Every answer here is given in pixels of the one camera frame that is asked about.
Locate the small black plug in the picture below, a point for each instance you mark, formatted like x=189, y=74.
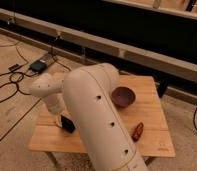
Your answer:
x=14, y=67

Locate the black rectangular eraser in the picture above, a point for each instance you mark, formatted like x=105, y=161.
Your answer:
x=67, y=124

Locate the purple ceramic cup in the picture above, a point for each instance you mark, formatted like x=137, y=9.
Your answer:
x=123, y=97

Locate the small wooden table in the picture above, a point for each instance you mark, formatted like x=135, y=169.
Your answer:
x=155, y=140

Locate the dark red small object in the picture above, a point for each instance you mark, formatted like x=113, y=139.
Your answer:
x=138, y=132

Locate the black power adapter box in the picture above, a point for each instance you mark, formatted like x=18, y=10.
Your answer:
x=38, y=66

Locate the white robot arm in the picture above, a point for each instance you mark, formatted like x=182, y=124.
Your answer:
x=85, y=93

